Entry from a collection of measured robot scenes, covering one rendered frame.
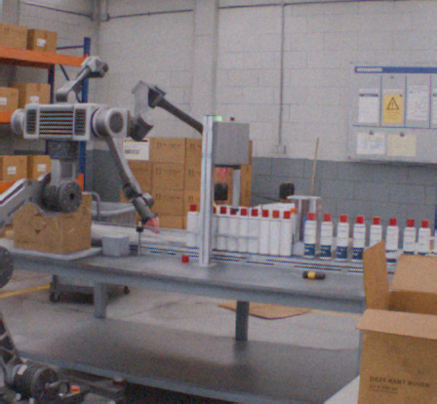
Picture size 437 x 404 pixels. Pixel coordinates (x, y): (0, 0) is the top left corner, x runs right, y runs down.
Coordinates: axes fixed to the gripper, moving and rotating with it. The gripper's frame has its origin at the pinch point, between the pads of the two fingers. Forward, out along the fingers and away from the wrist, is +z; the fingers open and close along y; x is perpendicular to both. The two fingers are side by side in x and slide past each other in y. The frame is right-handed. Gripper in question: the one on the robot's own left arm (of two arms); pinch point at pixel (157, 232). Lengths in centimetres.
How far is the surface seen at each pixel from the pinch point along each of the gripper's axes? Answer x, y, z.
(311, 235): -64, -2, 46
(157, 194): 142, 313, -98
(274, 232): -51, -3, 35
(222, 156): -56, -16, -5
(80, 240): 21.4, -29.8, -13.7
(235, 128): -67, -10, -12
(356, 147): -19, 435, -32
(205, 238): -27.3, -16.7, 19.7
